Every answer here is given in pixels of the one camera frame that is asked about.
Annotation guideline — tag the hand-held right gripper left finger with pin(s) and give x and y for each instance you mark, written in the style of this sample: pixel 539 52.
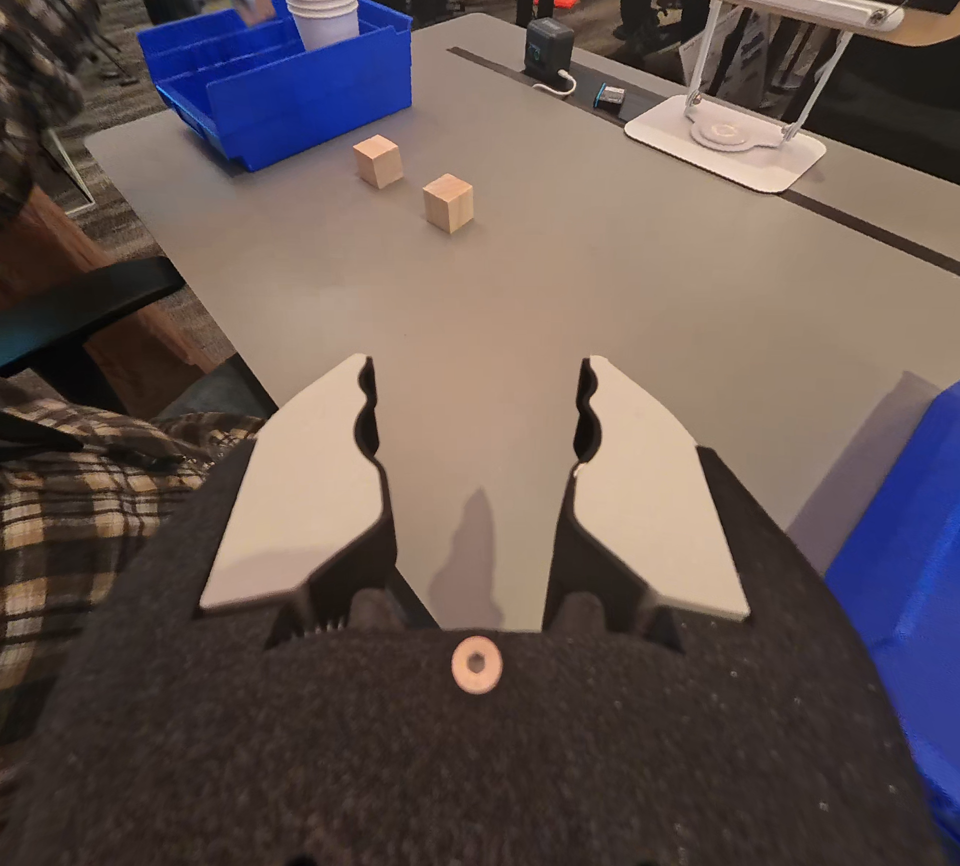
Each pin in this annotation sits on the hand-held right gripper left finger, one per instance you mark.
pixel 300 506

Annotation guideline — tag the small black battery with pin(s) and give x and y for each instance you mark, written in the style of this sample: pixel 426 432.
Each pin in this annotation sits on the small black battery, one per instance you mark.
pixel 609 96

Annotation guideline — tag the wooden pillar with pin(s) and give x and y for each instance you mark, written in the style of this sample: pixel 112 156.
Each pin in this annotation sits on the wooden pillar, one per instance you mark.
pixel 150 349

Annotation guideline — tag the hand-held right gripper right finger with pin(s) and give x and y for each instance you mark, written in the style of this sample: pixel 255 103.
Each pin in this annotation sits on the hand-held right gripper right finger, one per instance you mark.
pixel 652 514

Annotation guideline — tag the blue plastic bin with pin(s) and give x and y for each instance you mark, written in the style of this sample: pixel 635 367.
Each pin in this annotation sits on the blue plastic bin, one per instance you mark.
pixel 300 101
pixel 915 581

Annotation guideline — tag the black battery charger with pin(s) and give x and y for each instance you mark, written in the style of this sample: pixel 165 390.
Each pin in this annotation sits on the black battery charger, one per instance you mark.
pixel 549 45

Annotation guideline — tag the person in plaid shirt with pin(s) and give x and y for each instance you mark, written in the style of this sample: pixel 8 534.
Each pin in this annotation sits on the person in plaid shirt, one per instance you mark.
pixel 75 521

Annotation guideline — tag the black office chair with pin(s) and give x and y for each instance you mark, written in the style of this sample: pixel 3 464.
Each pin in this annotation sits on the black office chair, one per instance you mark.
pixel 90 304

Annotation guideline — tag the person's left forearm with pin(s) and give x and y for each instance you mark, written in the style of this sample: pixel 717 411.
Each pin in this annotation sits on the person's left forearm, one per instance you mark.
pixel 37 56

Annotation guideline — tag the printed pamphlet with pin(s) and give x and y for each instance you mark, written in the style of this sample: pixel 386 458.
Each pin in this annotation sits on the printed pamphlet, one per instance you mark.
pixel 735 49

